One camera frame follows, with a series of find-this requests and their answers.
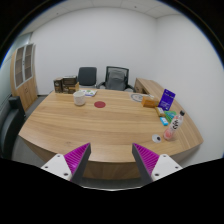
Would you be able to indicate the wooden side cabinet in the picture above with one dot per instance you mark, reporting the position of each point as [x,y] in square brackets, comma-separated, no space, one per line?
[146,85]

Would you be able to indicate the black mesh office chair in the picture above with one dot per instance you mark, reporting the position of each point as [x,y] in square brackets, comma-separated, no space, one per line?
[116,79]

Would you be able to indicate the wooden glass-door shelf cabinet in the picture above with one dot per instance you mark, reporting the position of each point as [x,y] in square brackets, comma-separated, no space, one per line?
[24,78]

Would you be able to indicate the white printed booklet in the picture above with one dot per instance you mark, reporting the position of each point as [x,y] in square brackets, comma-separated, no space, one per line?
[88,92]

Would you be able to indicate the small yellow packet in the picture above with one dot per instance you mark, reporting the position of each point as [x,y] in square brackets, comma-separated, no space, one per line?
[160,111]

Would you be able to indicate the dark grey office chair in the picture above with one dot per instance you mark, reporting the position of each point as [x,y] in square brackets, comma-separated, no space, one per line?
[87,76]

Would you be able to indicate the flat round red coaster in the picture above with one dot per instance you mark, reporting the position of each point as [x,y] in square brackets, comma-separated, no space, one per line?
[99,104]

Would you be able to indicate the clear drink bottle black cap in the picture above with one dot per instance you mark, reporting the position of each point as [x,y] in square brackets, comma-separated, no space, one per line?
[173,126]

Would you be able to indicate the black leather armchair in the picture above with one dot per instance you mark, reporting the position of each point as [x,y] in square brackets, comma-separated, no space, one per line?
[11,125]

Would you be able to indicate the orange wooden box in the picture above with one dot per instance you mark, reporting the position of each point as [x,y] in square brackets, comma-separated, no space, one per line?
[149,102]

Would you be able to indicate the white patterned paper cup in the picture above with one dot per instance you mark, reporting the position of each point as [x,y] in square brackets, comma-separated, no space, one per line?
[79,98]

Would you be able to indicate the dark brown flat box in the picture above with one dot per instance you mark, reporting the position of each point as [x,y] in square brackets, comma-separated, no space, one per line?
[58,85]

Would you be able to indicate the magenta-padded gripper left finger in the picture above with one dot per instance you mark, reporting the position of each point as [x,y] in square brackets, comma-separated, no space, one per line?
[77,158]

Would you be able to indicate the blue flat packet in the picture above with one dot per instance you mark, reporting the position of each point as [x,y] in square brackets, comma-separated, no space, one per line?
[164,121]

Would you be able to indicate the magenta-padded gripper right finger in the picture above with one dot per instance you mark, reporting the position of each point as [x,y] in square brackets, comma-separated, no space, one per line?
[146,158]

